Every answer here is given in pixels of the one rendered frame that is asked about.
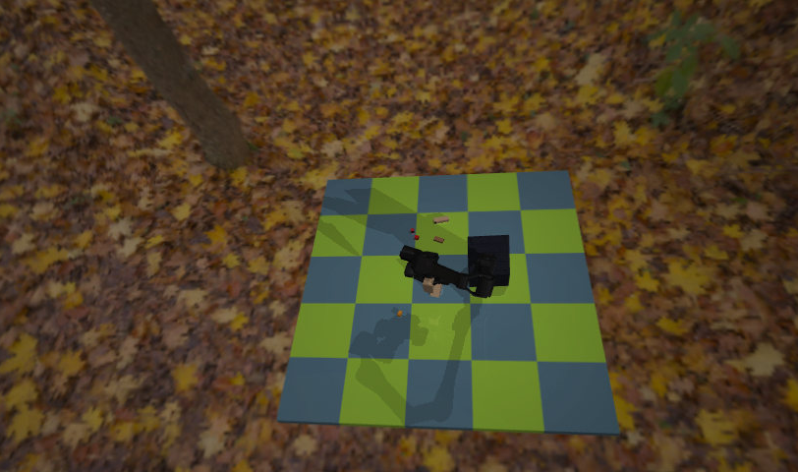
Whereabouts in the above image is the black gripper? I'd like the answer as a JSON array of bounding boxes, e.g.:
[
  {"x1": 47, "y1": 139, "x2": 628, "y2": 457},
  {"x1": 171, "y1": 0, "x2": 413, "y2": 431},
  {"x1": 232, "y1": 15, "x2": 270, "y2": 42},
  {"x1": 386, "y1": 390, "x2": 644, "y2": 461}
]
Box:
[{"x1": 404, "y1": 262, "x2": 449, "y2": 285}]

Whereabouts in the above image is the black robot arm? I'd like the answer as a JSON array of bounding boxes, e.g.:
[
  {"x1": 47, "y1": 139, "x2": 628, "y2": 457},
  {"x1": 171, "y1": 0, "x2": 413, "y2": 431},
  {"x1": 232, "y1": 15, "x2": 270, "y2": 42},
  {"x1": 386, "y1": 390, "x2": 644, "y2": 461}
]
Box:
[{"x1": 399, "y1": 245, "x2": 497, "y2": 298}]

